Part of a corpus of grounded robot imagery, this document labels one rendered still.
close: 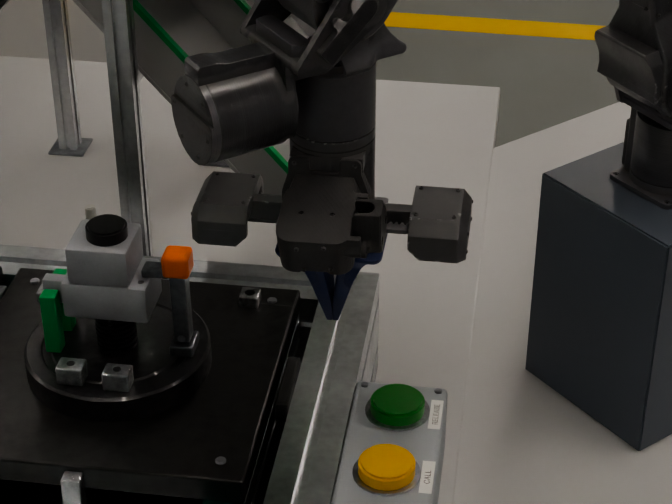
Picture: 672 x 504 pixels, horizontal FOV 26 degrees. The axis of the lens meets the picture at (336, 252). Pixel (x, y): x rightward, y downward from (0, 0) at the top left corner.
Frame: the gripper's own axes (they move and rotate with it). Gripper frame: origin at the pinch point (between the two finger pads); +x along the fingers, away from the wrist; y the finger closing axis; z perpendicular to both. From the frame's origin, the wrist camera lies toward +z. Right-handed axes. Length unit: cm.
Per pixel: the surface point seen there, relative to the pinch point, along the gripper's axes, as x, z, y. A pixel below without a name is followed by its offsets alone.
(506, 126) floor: 108, -232, 7
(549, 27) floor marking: 108, -293, 16
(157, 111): 21, -64, -31
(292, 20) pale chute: 3, -50, -12
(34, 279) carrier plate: 10.1, -11.3, -26.8
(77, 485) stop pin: 11.0, 11.9, -16.1
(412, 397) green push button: 10.2, -0.1, 5.8
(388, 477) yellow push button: 10.2, 8.9, 5.1
